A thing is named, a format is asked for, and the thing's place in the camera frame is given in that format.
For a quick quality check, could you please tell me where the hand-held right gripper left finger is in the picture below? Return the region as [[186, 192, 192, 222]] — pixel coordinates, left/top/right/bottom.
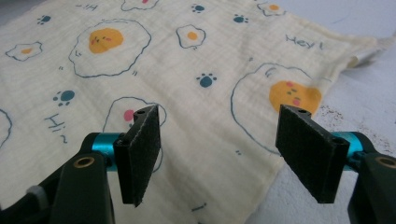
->
[[112, 105, 162, 208]]

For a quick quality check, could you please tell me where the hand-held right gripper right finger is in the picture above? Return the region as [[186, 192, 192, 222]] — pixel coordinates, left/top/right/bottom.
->
[[275, 104, 351, 204]]

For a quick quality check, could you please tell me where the cream egg print cloth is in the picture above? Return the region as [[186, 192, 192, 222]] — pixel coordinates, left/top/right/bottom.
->
[[0, 0, 388, 224]]

